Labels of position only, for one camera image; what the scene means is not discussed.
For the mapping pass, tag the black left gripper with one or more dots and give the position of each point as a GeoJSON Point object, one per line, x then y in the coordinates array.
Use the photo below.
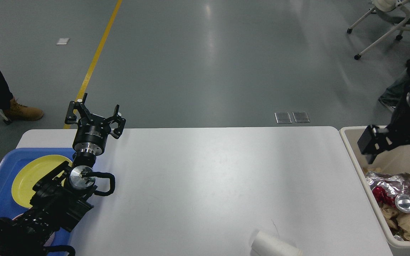
{"type": "Point", "coordinates": [91, 136]}

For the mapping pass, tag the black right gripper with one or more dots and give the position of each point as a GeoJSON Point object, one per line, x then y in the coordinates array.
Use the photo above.
{"type": "Point", "coordinates": [376, 139]}

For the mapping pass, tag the foil sheet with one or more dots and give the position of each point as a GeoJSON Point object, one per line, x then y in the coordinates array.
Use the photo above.
{"type": "Point", "coordinates": [396, 183]}

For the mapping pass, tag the red wrapper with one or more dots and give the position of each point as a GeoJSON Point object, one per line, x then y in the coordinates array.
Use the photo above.
{"type": "Point", "coordinates": [384, 196]}

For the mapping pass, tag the metal can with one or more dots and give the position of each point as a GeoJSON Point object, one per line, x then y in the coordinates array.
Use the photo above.
{"type": "Point", "coordinates": [402, 203]}

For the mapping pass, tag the yellow plate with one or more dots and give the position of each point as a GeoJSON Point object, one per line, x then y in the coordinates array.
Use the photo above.
{"type": "Point", "coordinates": [30, 174]}

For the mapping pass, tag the white paper cup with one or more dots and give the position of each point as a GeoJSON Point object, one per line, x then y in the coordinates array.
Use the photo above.
{"type": "Point", "coordinates": [265, 244]}

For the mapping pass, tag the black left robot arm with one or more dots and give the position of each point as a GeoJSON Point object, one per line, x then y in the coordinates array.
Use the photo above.
{"type": "Point", "coordinates": [84, 182]}

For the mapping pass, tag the beige plastic bin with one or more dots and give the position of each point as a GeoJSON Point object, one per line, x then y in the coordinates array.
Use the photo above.
{"type": "Point", "coordinates": [391, 162]}

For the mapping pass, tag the person in grey trousers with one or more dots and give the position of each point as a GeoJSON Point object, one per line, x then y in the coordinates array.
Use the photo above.
{"type": "Point", "coordinates": [392, 95]}

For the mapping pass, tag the white floor marker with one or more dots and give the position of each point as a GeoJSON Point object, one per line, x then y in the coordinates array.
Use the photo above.
{"type": "Point", "coordinates": [63, 41]}

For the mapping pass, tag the metal floor socket plates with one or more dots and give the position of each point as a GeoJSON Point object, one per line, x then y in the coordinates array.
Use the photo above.
{"type": "Point", "coordinates": [291, 117]}

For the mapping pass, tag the blue plastic tray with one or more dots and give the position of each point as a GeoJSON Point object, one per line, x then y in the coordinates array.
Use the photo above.
{"type": "Point", "coordinates": [50, 197]}

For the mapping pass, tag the office chair base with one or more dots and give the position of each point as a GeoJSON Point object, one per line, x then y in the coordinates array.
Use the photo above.
{"type": "Point", "coordinates": [394, 12]}

